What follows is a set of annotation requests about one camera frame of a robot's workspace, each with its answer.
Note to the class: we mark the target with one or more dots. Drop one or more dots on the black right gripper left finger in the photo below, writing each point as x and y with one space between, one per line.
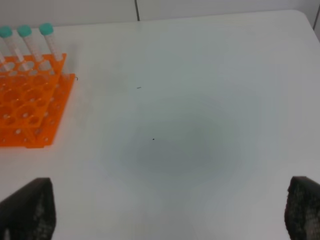
30 212

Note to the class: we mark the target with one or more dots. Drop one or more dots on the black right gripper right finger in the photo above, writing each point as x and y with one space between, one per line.
302 210

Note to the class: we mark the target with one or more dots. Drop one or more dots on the orange test tube rack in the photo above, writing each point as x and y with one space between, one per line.
32 102

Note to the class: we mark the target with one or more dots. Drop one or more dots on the row tube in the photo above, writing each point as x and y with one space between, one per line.
47 30
6 34
25 32

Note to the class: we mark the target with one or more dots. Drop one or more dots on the back row tube far right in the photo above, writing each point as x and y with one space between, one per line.
47 30

